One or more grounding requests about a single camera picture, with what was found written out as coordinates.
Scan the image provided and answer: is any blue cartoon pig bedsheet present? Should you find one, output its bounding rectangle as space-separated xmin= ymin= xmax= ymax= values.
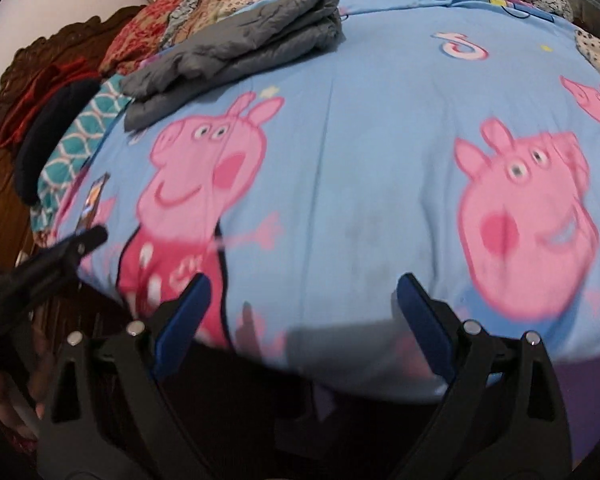
xmin=50 ymin=0 xmax=600 ymax=403

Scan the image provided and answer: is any teal lattice patterned cloth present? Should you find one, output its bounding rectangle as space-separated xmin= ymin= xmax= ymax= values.
xmin=36 ymin=74 xmax=133 ymax=243

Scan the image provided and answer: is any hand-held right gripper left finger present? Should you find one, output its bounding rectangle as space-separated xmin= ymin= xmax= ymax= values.
xmin=35 ymin=275 xmax=231 ymax=480

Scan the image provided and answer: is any red cloth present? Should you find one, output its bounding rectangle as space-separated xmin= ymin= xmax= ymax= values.
xmin=0 ymin=55 xmax=97 ymax=161

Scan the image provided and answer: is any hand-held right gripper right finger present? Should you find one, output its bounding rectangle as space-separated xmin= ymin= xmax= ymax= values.
xmin=395 ymin=272 xmax=576 ymax=480

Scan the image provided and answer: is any dark navy cloth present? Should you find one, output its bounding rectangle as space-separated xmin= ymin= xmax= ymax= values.
xmin=14 ymin=79 xmax=102 ymax=207

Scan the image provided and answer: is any carved wooden headboard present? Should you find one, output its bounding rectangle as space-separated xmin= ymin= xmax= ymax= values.
xmin=0 ymin=4 xmax=151 ymax=321

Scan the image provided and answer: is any grey garment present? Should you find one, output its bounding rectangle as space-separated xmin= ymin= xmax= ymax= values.
xmin=124 ymin=0 xmax=343 ymax=133

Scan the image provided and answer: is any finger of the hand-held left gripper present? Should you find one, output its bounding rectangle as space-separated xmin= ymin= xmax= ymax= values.
xmin=0 ymin=225 xmax=109 ymax=333

